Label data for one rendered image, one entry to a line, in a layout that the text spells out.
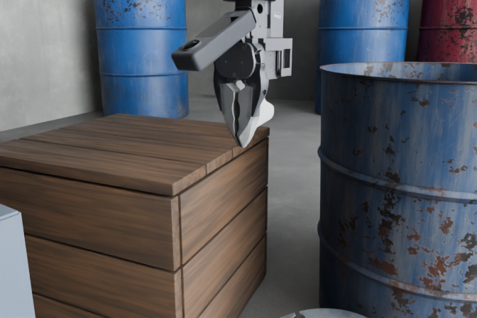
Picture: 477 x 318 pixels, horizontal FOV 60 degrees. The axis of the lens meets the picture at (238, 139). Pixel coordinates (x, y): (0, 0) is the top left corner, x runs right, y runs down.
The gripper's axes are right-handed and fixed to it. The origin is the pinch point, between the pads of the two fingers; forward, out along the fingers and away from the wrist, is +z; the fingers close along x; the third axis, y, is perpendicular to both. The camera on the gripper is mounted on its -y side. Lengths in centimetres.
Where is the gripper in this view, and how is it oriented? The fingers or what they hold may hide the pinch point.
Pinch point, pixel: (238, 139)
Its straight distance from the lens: 58.4
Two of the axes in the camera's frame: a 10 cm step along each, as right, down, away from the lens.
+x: -7.2, -1.7, 6.8
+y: 7.0, -1.7, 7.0
